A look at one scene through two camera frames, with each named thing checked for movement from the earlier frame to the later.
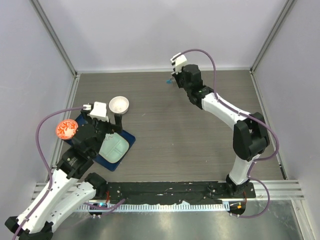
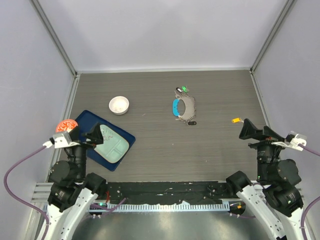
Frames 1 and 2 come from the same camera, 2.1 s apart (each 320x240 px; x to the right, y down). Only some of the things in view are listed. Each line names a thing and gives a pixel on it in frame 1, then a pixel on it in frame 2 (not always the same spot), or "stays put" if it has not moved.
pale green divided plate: [114, 148] stays put
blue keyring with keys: [169, 81] → [190, 105]
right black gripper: [176, 76] → [249, 130]
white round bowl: [118, 104] stays put
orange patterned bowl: [66, 129] stays put
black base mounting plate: [171, 192] stays put
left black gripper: [112, 127] → [95, 135]
